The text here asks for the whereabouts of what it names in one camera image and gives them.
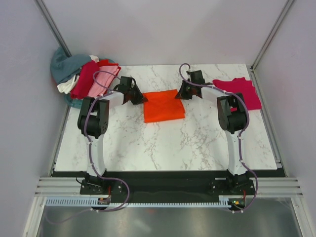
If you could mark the pink t shirt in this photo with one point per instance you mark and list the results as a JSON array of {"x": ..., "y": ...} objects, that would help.
[{"x": 104, "y": 79}]

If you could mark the orange t shirt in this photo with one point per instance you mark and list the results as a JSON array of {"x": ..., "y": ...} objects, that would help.
[{"x": 162, "y": 106}]

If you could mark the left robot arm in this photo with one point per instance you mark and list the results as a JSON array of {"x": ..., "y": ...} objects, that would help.
[{"x": 93, "y": 120}]

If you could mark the aluminium frame post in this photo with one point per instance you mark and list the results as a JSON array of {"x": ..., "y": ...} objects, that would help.
[
  {"x": 273, "y": 32},
  {"x": 52, "y": 25}
]

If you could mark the right aluminium frame post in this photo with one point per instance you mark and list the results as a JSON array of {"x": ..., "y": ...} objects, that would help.
[{"x": 273, "y": 32}]

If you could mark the teal laundry basket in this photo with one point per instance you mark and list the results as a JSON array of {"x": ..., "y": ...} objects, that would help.
[{"x": 74, "y": 103}]

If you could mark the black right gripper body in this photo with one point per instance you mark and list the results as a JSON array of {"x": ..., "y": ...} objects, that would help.
[{"x": 186, "y": 92}]

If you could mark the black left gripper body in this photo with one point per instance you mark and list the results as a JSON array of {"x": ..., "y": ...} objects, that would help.
[{"x": 136, "y": 97}]

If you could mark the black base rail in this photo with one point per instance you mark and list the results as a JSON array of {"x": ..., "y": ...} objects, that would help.
[{"x": 168, "y": 186}]

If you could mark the white slotted cable duct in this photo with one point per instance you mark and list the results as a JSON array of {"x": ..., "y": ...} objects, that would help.
[{"x": 107, "y": 202}]

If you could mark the left aluminium frame post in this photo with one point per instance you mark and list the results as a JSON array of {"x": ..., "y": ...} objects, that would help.
[{"x": 52, "y": 25}]

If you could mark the crimson t shirt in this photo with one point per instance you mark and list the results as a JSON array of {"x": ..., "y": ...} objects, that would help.
[{"x": 85, "y": 80}]

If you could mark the grey-teal t shirt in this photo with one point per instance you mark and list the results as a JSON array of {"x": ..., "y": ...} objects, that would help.
[{"x": 63, "y": 68}]

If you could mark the magenta t shirt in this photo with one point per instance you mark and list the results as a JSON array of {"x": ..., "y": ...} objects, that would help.
[{"x": 243, "y": 86}]

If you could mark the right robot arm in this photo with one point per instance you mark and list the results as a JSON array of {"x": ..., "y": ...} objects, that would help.
[{"x": 233, "y": 116}]

